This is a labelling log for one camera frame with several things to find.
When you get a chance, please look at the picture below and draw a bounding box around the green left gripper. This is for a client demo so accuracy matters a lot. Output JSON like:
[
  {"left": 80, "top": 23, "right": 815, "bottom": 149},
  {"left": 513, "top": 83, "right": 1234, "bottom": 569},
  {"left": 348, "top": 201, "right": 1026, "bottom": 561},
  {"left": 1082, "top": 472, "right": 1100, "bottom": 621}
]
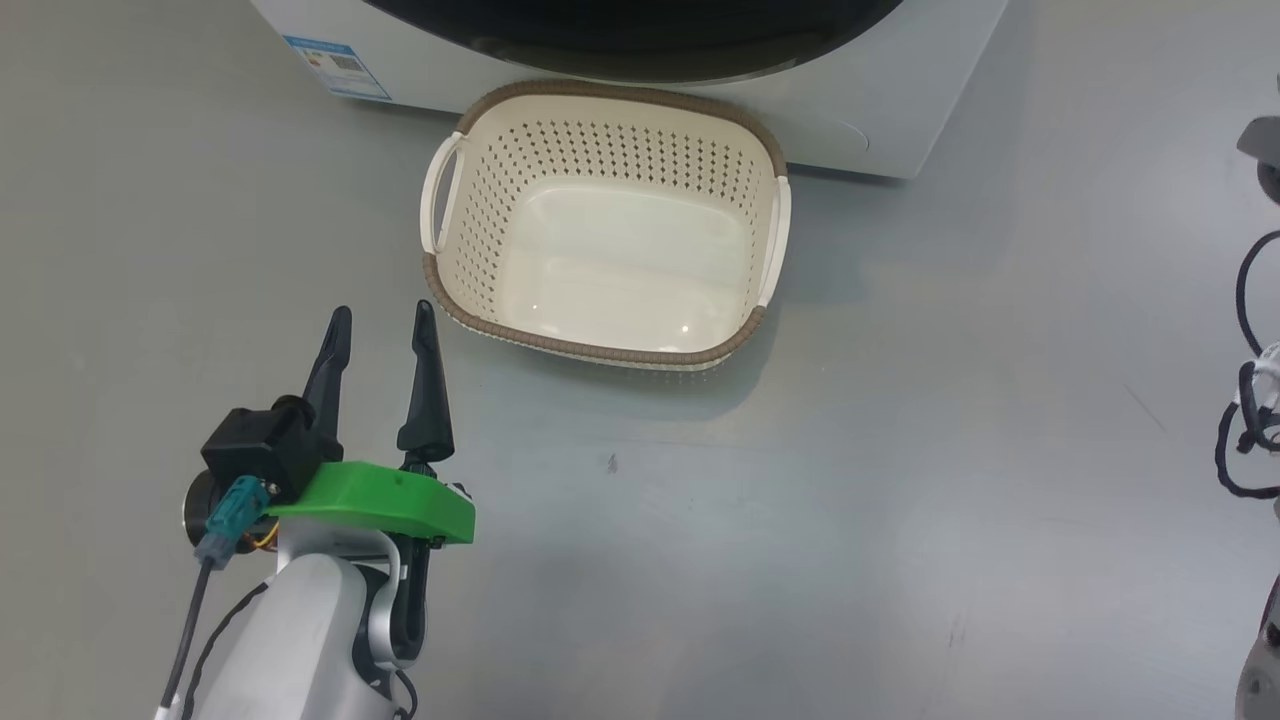
[{"left": 183, "top": 300, "right": 477, "bottom": 669}]

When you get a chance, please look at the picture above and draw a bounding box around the cream perforated laundry basket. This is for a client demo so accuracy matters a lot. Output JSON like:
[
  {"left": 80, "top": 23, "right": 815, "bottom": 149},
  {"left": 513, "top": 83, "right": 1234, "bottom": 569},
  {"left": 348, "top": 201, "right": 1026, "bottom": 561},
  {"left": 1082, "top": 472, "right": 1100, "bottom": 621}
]
[{"left": 420, "top": 80, "right": 793, "bottom": 373}]

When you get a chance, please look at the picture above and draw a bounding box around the white front-load washing machine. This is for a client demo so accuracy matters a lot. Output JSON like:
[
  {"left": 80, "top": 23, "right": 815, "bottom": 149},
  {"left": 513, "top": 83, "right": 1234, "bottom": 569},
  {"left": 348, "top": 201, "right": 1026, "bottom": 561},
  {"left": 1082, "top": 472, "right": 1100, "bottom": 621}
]
[{"left": 248, "top": 0, "right": 1011, "bottom": 181}]

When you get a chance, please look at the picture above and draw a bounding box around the blue energy label sticker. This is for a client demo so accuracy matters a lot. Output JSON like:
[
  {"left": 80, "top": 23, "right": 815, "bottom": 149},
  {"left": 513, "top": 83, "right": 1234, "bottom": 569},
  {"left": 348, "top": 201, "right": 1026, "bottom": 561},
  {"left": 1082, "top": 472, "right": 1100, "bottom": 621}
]
[{"left": 283, "top": 35, "right": 393, "bottom": 103}]

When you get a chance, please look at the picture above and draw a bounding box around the teal plug left camera cable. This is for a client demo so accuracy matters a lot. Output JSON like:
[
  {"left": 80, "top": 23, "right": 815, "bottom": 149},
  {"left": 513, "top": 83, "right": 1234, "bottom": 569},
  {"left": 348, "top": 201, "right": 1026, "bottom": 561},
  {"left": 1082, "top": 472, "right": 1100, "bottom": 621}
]
[{"left": 155, "top": 476, "right": 273, "bottom": 720}]

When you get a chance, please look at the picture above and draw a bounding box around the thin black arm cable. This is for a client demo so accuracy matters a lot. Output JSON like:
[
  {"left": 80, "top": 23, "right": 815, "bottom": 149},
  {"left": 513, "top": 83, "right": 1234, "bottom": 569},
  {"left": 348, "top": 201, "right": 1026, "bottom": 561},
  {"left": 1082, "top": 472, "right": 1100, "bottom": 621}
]
[{"left": 183, "top": 580, "right": 273, "bottom": 720}]

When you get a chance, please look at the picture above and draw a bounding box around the black looped cable bundle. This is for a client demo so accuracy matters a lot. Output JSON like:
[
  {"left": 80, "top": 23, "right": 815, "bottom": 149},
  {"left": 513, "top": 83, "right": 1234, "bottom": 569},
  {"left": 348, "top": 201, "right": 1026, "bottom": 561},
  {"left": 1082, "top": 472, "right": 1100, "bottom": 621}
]
[{"left": 1215, "top": 230, "right": 1280, "bottom": 500}]

